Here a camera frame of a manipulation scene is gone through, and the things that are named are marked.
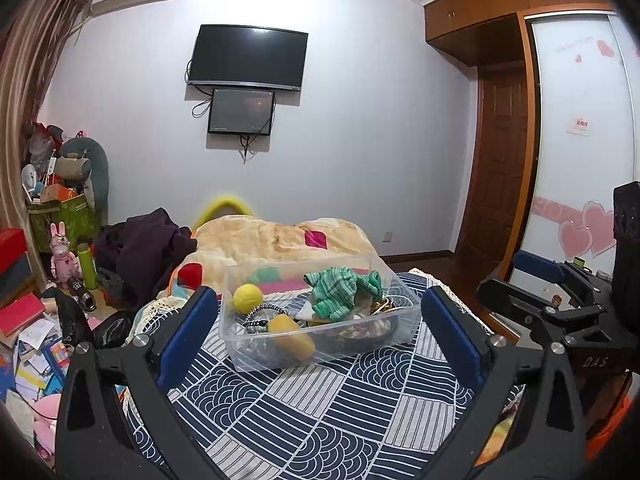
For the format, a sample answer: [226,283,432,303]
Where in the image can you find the black bag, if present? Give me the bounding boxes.
[56,289,137,350]

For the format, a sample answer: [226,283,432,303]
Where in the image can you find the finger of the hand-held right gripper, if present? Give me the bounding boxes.
[514,251,615,311]
[476,277,608,350]

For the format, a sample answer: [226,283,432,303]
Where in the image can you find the pink rabbit toy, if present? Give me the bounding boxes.
[48,221,81,291]

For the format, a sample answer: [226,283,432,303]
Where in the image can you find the small black wall monitor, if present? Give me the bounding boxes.
[207,88,277,136]

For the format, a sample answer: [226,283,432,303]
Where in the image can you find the white sliding wardrobe door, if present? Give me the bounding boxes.
[510,12,640,306]

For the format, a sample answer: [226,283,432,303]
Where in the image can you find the wooden overhead cabinet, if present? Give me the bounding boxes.
[424,0,616,67]

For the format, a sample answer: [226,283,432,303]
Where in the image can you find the brown striped curtain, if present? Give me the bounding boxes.
[0,0,96,241]

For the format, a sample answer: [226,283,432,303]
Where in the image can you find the pink plush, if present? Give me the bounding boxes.
[31,394,65,458]

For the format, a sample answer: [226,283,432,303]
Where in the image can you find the grey green plush toy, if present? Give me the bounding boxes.
[54,136,110,213]

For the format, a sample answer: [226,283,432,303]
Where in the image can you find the grey box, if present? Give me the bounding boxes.
[0,259,37,306]

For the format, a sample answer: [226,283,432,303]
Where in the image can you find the black flashlight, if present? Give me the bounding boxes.
[67,276,98,313]

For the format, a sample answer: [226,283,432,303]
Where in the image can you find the pink heart stickers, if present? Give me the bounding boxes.
[557,200,617,261]

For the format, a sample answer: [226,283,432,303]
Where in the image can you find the large black wall television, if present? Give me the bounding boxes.
[187,24,309,92]

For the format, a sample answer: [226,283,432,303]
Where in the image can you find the orange yellow cloth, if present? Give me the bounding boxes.
[477,407,517,467]

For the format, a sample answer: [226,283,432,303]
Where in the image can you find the dark clothes pile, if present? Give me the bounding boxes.
[92,207,198,308]

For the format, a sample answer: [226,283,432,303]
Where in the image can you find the green striped cloth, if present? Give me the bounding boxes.
[302,266,385,322]

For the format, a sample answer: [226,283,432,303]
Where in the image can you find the wooden door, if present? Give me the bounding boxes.
[452,62,531,275]

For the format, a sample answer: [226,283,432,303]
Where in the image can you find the pile of papers and books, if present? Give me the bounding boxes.
[0,310,76,421]

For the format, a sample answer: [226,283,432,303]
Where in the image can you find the green bottle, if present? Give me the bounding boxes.
[76,242,98,291]

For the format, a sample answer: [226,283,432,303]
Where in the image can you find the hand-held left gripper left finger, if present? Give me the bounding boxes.
[55,285,221,480]

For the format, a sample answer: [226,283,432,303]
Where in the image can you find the clear plastic storage box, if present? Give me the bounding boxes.
[219,252,422,372]

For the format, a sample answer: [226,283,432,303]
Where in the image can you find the yellow plush ball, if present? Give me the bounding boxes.
[233,284,262,313]

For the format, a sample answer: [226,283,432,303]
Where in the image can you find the orange box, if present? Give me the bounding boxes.
[41,183,80,203]

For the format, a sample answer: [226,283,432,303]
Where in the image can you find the yellow fleece blanket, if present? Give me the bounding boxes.
[172,216,386,296]

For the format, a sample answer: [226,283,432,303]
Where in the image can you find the blue white patterned bed sheet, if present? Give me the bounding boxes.
[122,270,506,480]

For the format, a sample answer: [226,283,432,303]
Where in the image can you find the green storage box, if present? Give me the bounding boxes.
[26,194,103,256]

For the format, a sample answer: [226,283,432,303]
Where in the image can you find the red box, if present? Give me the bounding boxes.
[0,227,27,277]

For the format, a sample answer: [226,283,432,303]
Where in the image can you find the red book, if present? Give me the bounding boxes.
[0,293,47,338]

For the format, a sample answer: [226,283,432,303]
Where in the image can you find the yellow oblong soft toy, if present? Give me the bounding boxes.
[266,315,317,361]

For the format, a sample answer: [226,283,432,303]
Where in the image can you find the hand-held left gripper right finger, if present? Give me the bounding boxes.
[421,286,586,480]

